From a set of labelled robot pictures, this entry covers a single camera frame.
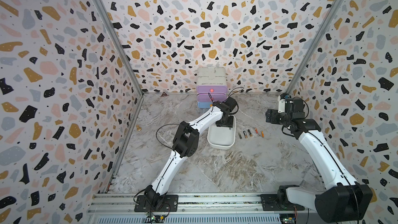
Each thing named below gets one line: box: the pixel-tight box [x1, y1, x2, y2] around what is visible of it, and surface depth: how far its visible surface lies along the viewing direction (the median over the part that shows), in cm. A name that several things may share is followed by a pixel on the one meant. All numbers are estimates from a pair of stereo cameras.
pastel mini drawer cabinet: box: [196, 66, 228, 109], surface depth 102 cm
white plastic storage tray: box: [207, 116, 237, 150], surface depth 96 cm
